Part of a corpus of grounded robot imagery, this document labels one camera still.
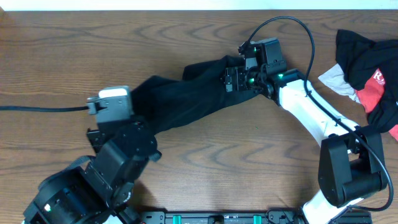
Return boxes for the black pants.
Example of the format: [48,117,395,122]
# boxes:
[131,55,258,134]

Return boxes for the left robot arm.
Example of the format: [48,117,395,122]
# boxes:
[23,116,162,223]

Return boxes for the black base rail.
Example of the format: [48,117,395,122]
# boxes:
[136,208,373,224]

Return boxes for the grey white cloth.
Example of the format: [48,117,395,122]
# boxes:
[318,64,360,103]

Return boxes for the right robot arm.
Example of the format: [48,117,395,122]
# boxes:
[223,66,391,223]

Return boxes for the black red shirt pile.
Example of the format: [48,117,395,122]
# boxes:
[335,29,397,139]

